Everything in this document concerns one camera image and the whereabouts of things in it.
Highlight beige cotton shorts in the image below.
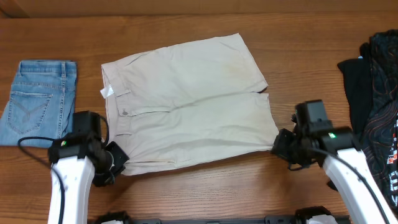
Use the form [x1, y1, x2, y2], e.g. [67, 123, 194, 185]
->
[101, 34, 278, 175]

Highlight folded blue denim jeans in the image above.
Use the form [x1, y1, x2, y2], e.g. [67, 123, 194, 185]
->
[1, 60, 77, 148]

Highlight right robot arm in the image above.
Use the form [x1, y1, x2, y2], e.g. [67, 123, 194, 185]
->
[271, 100, 397, 223]

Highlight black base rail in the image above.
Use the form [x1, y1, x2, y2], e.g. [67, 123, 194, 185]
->
[93, 205, 352, 224]

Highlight black patterned garment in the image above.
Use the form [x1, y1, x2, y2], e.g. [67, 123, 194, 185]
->
[337, 29, 397, 213]

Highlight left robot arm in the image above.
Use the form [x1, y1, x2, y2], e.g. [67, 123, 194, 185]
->
[48, 111, 129, 223]

